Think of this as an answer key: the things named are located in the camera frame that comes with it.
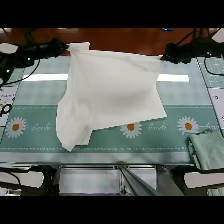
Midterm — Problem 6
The pale green garment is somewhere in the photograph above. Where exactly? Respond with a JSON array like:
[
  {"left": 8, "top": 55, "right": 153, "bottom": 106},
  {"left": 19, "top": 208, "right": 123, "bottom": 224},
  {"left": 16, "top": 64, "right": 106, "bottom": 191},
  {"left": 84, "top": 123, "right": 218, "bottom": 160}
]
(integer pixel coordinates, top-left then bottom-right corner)
[{"left": 185, "top": 130, "right": 224, "bottom": 171}]

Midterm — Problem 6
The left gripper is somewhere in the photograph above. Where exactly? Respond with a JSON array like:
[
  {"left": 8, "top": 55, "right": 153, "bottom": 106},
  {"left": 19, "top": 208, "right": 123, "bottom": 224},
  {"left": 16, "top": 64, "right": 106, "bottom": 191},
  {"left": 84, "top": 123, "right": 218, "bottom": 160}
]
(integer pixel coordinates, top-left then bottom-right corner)
[{"left": 41, "top": 37, "right": 70, "bottom": 58}]

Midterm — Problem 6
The black cable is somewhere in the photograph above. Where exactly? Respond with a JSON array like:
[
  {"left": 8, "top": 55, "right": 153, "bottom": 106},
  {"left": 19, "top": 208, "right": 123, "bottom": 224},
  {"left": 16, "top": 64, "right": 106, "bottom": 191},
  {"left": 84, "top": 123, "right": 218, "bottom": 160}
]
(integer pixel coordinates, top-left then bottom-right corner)
[
  {"left": 203, "top": 54, "right": 224, "bottom": 78},
  {"left": 3, "top": 58, "right": 42, "bottom": 86}
]

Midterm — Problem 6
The white T-shirt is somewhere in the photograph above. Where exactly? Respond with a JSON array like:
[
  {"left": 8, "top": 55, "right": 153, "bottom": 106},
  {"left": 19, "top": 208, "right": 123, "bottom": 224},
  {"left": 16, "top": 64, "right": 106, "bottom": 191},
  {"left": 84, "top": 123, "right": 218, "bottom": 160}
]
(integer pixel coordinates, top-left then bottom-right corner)
[{"left": 55, "top": 41, "right": 168, "bottom": 153}]

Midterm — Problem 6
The silver frame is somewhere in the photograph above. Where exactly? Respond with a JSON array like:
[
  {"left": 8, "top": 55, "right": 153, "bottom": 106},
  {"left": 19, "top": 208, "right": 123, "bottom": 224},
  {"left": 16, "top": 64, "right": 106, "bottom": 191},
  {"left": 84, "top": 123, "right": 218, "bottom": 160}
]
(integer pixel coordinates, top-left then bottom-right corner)
[{"left": 0, "top": 161, "right": 224, "bottom": 197}]

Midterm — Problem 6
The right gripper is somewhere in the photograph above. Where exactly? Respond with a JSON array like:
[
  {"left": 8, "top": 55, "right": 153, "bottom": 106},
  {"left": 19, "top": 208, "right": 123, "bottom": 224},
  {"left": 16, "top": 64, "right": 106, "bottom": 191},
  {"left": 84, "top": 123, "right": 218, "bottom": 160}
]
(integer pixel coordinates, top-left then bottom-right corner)
[{"left": 160, "top": 42, "right": 194, "bottom": 65}]

